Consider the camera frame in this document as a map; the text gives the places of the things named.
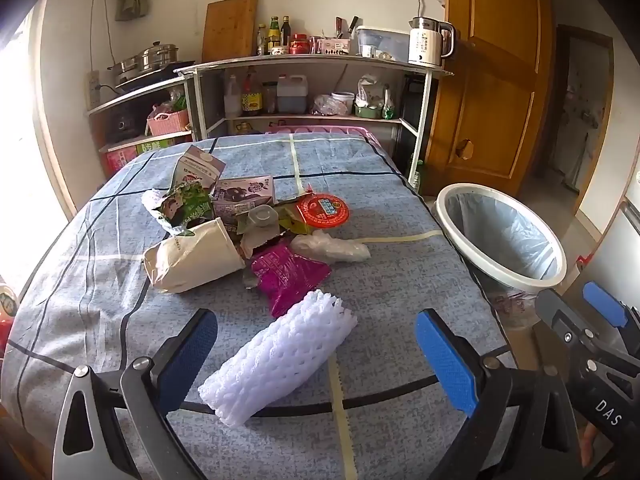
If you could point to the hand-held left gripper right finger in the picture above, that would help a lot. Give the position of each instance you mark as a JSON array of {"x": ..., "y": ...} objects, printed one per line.
[{"x": 445, "y": 360}]

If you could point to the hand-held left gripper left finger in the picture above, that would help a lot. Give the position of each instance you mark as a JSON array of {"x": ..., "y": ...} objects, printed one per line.
[{"x": 192, "y": 352}]

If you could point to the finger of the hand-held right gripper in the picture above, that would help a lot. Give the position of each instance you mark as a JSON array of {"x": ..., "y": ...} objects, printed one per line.
[
  {"x": 557, "y": 315},
  {"x": 602, "y": 302}
]

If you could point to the white foam fruit net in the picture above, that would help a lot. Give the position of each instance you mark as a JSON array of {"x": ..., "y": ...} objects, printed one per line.
[{"x": 280, "y": 360}]

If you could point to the beige paper cup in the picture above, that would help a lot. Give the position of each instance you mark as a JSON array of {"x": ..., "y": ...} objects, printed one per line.
[{"x": 190, "y": 260}]

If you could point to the translucent bin liner bag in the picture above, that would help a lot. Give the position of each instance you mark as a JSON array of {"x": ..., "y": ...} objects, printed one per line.
[{"x": 500, "y": 240}]

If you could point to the purple snack packet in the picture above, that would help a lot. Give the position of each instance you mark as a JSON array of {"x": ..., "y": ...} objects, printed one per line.
[{"x": 287, "y": 275}]

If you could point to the pale green wrapper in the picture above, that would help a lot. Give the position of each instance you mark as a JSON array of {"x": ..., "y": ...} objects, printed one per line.
[{"x": 260, "y": 242}]

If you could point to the white trash bin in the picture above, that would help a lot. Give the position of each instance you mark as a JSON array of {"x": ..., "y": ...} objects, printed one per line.
[{"x": 450, "y": 230}]

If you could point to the green snack packet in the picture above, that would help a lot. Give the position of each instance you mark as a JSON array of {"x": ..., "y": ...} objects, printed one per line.
[{"x": 187, "y": 205}]

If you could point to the grey plastic cup lid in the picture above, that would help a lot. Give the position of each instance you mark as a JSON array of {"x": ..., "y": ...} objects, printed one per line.
[{"x": 263, "y": 216}]

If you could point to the clear plastic bag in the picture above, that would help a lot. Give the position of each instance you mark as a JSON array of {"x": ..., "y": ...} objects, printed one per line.
[{"x": 330, "y": 249}]

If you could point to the brown purple carton box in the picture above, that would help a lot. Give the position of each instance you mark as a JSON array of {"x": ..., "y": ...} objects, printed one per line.
[{"x": 240, "y": 195}]

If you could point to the grey milk carton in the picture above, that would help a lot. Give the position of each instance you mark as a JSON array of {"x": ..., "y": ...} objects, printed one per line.
[{"x": 200, "y": 167}]

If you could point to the person's right forearm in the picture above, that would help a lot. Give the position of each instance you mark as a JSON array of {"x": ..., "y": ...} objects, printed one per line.
[{"x": 597, "y": 455}]

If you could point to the grey refrigerator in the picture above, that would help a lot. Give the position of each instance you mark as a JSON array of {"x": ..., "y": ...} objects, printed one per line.
[{"x": 612, "y": 260}]

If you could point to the blue checked blanket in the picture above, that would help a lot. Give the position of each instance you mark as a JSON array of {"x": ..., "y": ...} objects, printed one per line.
[{"x": 375, "y": 285}]

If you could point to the pale masking tape strip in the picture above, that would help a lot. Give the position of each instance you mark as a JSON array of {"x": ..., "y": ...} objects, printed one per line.
[
  {"x": 295, "y": 165},
  {"x": 405, "y": 238},
  {"x": 342, "y": 425}
]

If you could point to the green glass bottle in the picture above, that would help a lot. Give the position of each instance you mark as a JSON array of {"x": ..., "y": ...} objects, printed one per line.
[{"x": 417, "y": 177}]

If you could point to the green red carton box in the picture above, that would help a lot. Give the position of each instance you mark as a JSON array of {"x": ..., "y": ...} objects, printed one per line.
[{"x": 145, "y": 150}]

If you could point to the yellow cooking oil bottle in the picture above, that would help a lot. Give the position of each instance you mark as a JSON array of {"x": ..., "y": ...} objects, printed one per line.
[{"x": 244, "y": 128}]

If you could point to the pink woven basket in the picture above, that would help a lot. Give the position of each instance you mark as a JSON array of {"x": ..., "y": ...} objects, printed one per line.
[{"x": 167, "y": 122}]

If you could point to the black rice cooker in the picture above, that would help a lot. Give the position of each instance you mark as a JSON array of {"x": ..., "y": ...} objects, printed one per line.
[{"x": 124, "y": 127}]

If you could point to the wooden door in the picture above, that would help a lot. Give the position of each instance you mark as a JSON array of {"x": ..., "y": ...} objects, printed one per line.
[{"x": 490, "y": 85}]

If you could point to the black panel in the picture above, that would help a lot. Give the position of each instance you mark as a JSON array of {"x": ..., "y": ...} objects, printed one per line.
[{"x": 416, "y": 115}]

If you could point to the pink lidded storage box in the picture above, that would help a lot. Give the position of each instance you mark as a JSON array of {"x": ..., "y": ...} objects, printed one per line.
[{"x": 325, "y": 131}]

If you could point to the yellow label sauce bottle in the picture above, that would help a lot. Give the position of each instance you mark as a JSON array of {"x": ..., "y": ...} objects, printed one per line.
[{"x": 252, "y": 100}]

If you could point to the green white packet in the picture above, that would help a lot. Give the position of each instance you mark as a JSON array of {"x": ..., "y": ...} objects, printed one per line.
[{"x": 389, "y": 106}]

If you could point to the green bowl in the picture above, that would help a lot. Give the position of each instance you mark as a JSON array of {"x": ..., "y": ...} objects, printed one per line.
[{"x": 367, "y": 111}]

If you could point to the dark glass jar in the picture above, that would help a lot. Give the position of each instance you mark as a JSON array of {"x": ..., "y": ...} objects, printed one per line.
[{"x": 270, "y": 99}]

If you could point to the low white shelf rack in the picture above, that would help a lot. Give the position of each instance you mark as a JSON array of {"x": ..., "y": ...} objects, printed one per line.
[{"x": 140, "y": 92}]

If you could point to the plastic jug dark liquid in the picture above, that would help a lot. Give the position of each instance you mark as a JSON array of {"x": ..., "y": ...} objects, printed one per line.
[{"x": 291, "y": 96}]

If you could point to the white plastic tub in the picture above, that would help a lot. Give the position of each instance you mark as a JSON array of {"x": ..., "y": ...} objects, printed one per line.
[{"x": 344, "y": 102}]

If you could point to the black cooktop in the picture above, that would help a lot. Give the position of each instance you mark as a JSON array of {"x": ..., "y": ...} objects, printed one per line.
[{"x": 150, "y": 79}]

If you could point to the crumpled bag of food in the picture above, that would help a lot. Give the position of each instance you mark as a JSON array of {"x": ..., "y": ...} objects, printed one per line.
[{"x": 324, "y": 105}]

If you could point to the white printed bag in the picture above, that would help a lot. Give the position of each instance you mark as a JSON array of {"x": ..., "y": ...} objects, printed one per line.
[{"x": 369, "y": 89}]

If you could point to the small steel pot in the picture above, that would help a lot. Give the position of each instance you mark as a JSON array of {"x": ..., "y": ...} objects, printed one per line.
[{"x": 124, "y": 67}]

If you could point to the steel steamer pot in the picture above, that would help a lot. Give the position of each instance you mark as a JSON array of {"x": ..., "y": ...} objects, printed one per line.
[{"x": 157, "y": 57}]

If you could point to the white electric kettle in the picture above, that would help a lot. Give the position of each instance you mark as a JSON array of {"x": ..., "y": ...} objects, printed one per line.
[{"x": 425, "y": 42}]

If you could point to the tall white shelf rack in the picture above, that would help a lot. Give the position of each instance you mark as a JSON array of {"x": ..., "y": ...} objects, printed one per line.
[{"x": 300, "y": 62}]

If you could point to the white cup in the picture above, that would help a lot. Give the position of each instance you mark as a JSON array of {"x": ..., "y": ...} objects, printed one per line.
[{"x": 367, "y": 51}]

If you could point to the small clear seasoning bottle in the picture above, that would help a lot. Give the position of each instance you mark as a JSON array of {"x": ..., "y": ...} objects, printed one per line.
[{"x": 261, "y": 40}]

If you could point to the clear plastic storage box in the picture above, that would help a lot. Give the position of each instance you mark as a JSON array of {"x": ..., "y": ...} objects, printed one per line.
[{"x": 387, "y": 40}]

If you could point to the wooden cutting board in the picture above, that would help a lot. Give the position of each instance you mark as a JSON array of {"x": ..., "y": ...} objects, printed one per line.
[{"x": 230, "y": 30}]

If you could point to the red tin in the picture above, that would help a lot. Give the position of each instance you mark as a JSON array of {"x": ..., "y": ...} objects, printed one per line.
[{"x": 299, "y": 44}]

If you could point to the green cap sauce bottle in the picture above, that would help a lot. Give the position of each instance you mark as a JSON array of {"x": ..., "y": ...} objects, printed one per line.
[{"x": 273, "y": 35}]

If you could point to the pink utensil basket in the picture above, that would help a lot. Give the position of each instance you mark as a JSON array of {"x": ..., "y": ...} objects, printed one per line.
[{"x": 334, "y": 46}]

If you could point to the dark soy sauce bottle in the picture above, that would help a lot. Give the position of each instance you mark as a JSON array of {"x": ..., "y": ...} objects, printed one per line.
[{"x": 285, "y": 32}]

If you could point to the kitchen knife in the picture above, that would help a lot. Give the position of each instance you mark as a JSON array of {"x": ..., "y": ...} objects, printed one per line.
[
  {"x": 352, "y": 26},
  {"x": 338, "y": 27}
]

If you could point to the wooden door frame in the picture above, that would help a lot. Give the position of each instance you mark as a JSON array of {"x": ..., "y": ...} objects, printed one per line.
[{"x": 597, "y": 110}]

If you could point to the wall power strip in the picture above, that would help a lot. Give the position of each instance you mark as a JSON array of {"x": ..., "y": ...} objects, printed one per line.
[{"x": 93, "y": 91}]

